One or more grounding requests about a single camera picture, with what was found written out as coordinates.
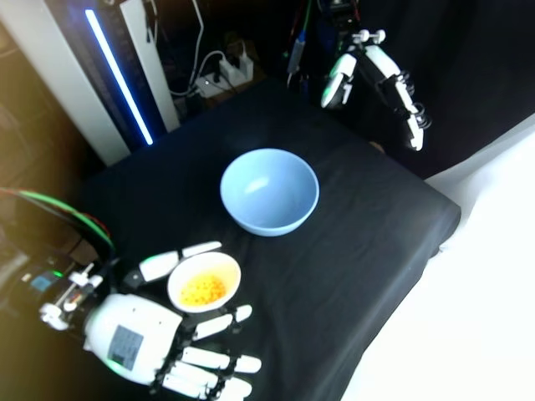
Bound hanging white blue connector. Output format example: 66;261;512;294
285;35;308;87

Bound white adapter box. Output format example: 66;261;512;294
195;74;232;99

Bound white power strip with plugs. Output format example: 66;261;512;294
218;54;255;84

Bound white cup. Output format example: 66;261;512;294
166;251;242;313

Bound light blue bowl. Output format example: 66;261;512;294
219;148;321;238

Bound black table cloth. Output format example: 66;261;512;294
79;77;462;401

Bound white cable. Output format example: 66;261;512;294
169;0;229;98

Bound white tower with blue light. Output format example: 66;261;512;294
0;0;181;168

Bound white sheet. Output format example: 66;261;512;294
341;120;535;401

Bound yellow corn kernels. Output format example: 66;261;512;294
179;273;227;306

